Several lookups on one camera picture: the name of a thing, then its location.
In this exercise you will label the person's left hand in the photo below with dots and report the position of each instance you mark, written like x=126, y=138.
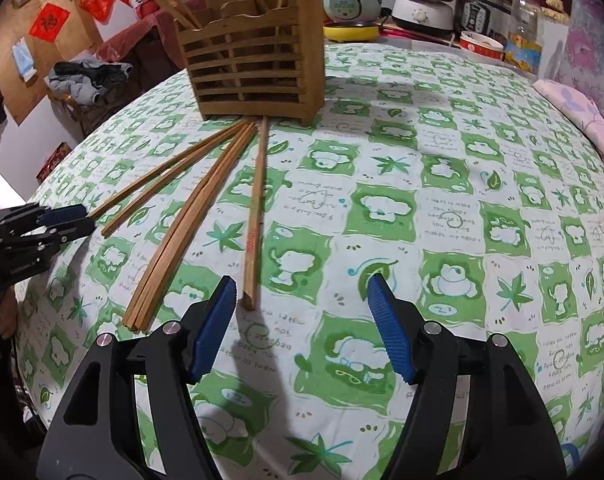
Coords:
x=6, y=315

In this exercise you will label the white paper bag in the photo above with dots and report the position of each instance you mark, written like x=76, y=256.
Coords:
x=554, y=45

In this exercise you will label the wooden chair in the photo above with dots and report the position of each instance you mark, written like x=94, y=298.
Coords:
x=79, y=115

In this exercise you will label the wooden slatted chopstick holder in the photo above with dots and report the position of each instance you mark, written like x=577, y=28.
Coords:
x=252, y=80

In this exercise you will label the black electric pressure cooker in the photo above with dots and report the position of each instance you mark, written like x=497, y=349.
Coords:
x=484, y=7

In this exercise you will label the green patterned tablecloth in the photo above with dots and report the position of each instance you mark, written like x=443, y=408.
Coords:
x=431, y=240

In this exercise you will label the pack of blue face masks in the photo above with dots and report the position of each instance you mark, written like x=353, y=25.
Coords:
x=24, y=59

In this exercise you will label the pink floral plastic sheet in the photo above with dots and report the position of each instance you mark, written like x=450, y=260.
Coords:
x=596, y=35

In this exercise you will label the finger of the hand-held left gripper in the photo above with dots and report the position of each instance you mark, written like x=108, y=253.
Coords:
x=62, y=215
x=74, y=231

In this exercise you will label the red cardboard box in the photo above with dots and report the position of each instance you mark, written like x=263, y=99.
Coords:
x=53, y=162

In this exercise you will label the red-printed wooden chopstick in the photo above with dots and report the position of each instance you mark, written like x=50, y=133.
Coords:
x=252, y=240

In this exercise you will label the red-covered side table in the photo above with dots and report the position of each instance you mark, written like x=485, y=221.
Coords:
x=132, y=45

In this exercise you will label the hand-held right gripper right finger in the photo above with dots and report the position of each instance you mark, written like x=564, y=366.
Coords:
x=389, y=325

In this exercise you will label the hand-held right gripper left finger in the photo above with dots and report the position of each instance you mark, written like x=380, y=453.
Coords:
x=214, y=330

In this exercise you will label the white induction cooker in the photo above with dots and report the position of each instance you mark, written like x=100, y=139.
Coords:
x=421, y=15

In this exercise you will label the red hanging decoration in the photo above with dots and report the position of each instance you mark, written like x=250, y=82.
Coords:
x=98, y=0

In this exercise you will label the white red-rimmed bowl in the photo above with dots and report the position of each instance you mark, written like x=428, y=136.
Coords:
x=481, y=47

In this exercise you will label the pile of dark clothes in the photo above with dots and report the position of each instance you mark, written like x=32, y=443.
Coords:
x=89, y=80

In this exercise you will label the brown wall board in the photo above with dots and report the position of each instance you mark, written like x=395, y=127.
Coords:
x=12, y=85

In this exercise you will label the clear plastic oil bottle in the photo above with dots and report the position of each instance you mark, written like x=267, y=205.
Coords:
x=523, y=35

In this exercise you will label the pink floral cloth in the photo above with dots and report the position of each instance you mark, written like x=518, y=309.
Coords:
x=581, y=110

